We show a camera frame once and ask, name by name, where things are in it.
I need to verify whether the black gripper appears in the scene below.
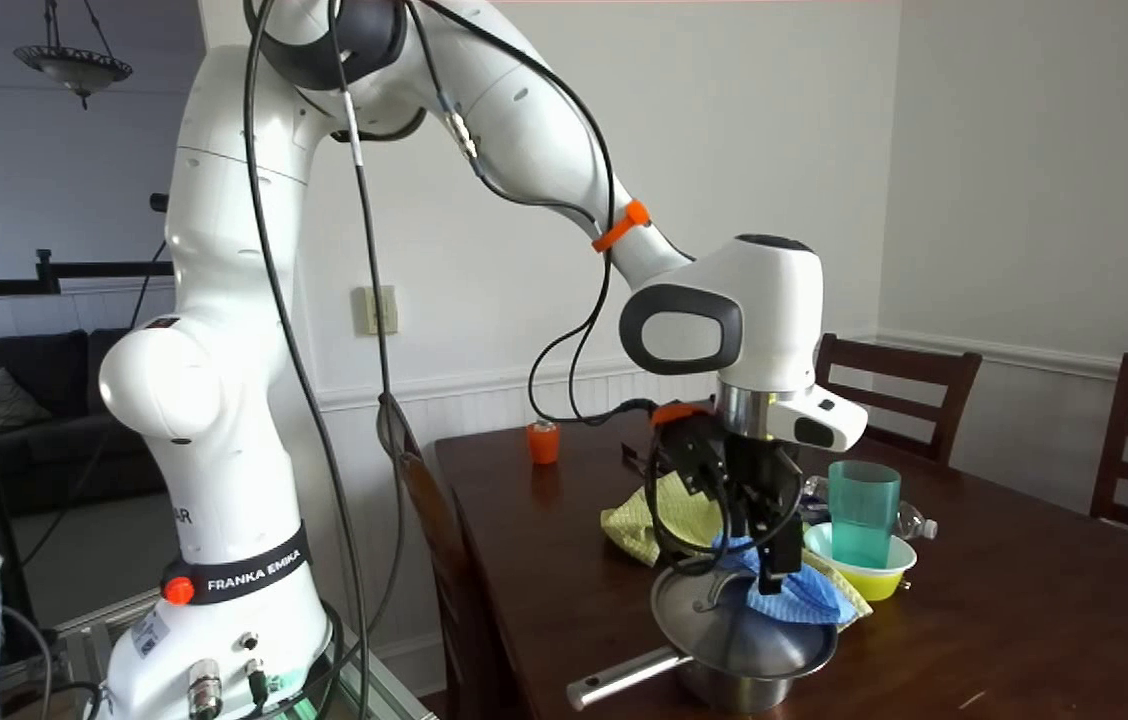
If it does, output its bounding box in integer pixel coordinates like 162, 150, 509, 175
649, 378, 815, 601

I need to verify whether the blue cloth towel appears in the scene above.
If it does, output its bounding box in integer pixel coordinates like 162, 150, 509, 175
718, 534, 849, 631

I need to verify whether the steel pot lid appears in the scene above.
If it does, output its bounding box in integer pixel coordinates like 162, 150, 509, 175
649, 563, 845, 676

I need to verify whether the metal robot base platform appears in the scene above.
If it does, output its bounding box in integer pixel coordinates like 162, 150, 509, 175
0, 583, 436, 720

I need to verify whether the green cloth towel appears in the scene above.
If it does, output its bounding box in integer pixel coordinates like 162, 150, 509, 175
597, 471, 874, 631

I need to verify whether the teal plastic cup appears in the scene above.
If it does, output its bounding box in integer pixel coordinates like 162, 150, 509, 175
822, 455, 904, 571

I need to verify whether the yellow bowl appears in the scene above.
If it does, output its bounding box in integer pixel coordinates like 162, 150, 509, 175
801, 519, 924, 608

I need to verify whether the small orange bottle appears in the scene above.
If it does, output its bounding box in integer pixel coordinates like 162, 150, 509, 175
523, 418, 563, 471

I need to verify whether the dark sofa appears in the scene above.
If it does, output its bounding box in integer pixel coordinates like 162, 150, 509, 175
0, 324, 169, 516

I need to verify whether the grey sofa cushion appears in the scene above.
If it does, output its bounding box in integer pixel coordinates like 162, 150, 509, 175
0, 367, 53, 433

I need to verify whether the black horizontal bar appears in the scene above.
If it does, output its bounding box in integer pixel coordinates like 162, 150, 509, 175
0, 249, 177, 300

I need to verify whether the hanging ceiling lamp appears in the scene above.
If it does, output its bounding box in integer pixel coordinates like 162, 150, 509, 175
13, 0, 137, 111

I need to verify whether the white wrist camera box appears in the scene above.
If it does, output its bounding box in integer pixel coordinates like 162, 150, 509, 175
787, 384, 871, 455

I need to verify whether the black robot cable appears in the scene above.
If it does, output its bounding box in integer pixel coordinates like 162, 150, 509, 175
235, 0, 728, 720

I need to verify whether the orange cable clip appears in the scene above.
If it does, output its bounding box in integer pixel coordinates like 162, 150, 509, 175
590, 197, 657, 254

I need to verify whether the cream wall switch plate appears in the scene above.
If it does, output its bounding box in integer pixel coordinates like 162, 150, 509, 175
347, 279, 405, 338

